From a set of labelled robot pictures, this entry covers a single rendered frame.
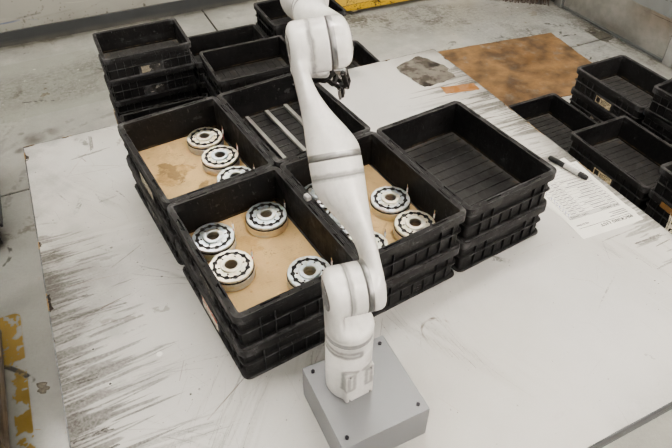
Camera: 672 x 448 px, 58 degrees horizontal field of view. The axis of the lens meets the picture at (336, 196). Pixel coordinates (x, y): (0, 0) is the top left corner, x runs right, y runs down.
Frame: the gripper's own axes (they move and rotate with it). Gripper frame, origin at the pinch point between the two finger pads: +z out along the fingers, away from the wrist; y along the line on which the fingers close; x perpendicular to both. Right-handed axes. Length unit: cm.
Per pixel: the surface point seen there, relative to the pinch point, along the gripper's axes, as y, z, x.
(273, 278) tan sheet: 3.4, 9.2, 48.0
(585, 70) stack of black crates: -90, 107, -117
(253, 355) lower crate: 3, 9, 66
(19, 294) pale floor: 131, 95, 33
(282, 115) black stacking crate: 20.1, 29.2, -15.2
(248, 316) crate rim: 2, -6, 63
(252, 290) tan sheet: 7, 8, 52
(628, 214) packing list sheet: -85, 43, 0
